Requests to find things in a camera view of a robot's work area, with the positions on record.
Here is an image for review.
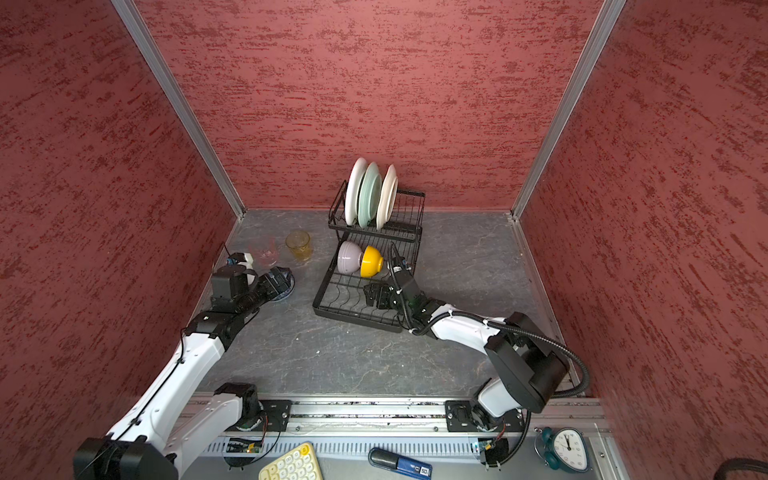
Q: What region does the white blue floral bowl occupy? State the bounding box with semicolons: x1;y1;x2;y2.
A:
266;266;295;302

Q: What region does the amber glass cup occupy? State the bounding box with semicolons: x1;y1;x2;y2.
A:
285;230;313;262

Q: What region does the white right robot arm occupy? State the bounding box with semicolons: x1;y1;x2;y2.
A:
363;270;589;431

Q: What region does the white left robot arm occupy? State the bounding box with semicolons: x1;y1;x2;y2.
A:
73;267;295;479

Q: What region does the black metal dish rack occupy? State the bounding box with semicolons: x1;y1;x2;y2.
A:
313;183;425;333

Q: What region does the yellow bowl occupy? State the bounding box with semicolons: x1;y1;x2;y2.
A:
360;246;384;278

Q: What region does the lilac ceramic bowl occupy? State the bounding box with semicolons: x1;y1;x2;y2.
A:
337;241;363;275

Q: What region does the mint green plate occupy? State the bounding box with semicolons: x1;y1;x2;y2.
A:
357;162;383;227

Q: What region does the cream plate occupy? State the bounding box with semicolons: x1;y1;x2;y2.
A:
376;165;399;230

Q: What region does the white plate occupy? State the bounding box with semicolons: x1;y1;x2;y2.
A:
344;157;368;226

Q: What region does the yellow keypad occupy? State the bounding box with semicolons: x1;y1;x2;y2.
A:
258;443;323;480

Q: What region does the blue black marker tool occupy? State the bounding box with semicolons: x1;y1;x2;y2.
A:
367;447;433;480

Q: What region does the teal analog clock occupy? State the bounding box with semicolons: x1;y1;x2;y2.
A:
534;427;591;474

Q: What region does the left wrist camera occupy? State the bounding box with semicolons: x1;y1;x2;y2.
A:
211;252;256;301

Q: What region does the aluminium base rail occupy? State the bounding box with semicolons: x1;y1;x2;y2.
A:
258;392;612;438

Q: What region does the aluminium left corner post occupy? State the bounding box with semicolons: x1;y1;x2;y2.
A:
111;0;247;220

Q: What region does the aluminium corner post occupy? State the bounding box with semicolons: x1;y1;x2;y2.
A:
111;0;247;220
511;0;626;222

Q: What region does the aluminium right corner post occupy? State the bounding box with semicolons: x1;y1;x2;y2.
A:
511;0;626;222

